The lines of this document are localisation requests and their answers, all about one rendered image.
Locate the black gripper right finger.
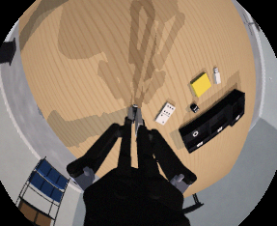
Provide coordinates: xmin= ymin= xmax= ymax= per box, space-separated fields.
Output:
xmin=135 ymin=108 xmax=197 ymax=199

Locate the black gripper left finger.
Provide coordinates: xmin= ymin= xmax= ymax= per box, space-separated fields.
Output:
xmin=67 ymin=107 xmax=133 ymax=199

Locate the black rack of bins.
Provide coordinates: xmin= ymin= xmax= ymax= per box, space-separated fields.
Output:
xmin=179 ymin=89 xmax=245 ymax=154

